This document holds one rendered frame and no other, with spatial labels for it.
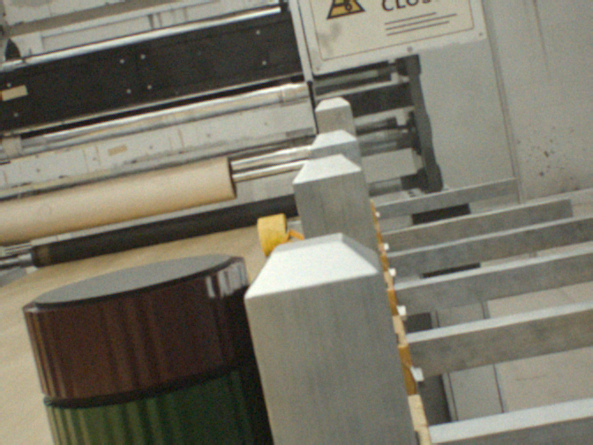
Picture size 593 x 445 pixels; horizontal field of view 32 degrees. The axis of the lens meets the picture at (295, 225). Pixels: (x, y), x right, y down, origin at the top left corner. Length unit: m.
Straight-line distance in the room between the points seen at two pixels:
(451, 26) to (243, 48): 0.56
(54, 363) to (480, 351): 0.59
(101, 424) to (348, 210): 0.27
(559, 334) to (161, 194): 2.14
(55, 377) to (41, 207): 2.70
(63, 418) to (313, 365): 0.06
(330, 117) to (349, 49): 1.79
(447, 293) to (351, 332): 0.81
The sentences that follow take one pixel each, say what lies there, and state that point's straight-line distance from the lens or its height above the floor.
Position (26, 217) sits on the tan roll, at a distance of 2.97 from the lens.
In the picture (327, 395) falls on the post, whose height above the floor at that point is 1.07.
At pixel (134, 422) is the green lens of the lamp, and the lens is 0.25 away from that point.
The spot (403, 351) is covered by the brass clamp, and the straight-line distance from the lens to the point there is 0.76.
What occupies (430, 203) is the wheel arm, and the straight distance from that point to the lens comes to 2.06.
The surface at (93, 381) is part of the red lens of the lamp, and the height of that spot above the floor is 1.09.
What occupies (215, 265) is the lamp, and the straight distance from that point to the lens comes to 0.26.
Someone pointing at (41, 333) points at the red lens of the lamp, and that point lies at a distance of 0.26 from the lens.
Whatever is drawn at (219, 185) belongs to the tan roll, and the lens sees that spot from 2.84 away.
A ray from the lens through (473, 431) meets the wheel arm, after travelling 0.58.
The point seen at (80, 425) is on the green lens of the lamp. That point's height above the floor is 1.08.
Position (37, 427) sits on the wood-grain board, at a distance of 1.08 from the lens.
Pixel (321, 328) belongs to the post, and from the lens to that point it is 0.26.
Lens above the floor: 1.14
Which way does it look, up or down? 5 degrees down
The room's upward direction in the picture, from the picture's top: 12 degrees counter-clockwise
